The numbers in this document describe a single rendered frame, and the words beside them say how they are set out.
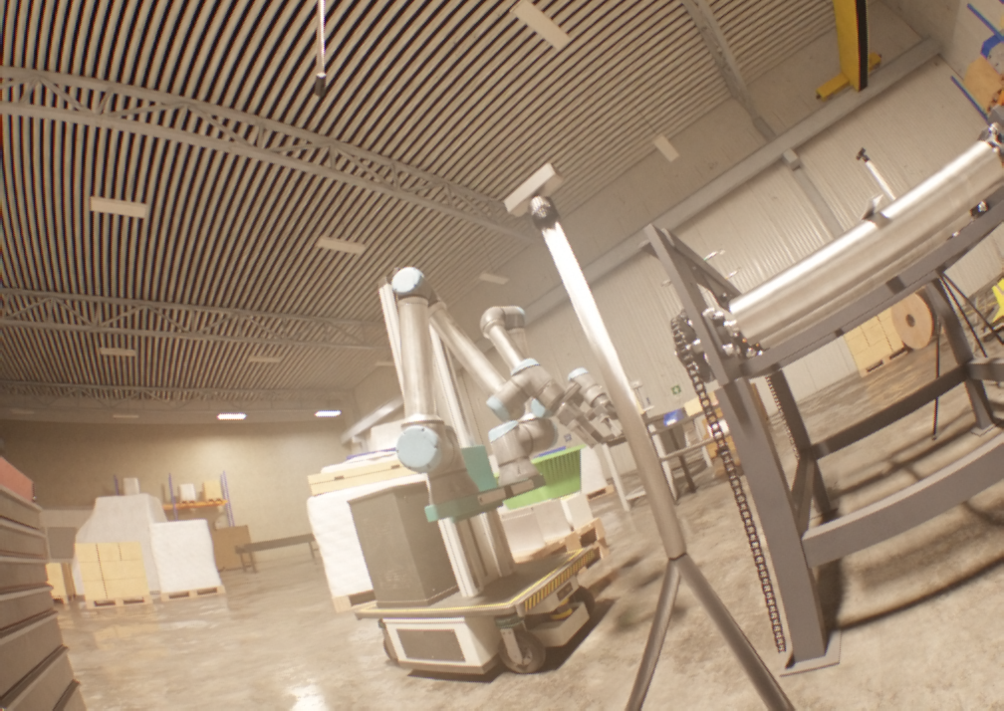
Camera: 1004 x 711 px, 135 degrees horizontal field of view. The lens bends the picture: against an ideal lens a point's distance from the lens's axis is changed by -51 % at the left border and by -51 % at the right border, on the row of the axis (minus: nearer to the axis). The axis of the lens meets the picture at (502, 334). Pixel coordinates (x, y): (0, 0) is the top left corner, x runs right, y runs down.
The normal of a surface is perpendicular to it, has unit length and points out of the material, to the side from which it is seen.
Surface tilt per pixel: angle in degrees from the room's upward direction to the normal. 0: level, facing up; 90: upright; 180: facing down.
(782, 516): 90
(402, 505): 90
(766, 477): 90
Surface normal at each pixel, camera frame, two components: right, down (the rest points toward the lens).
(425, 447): -0.16, -0.22
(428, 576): 0.79, -0.44
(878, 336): -0.71, -0.03
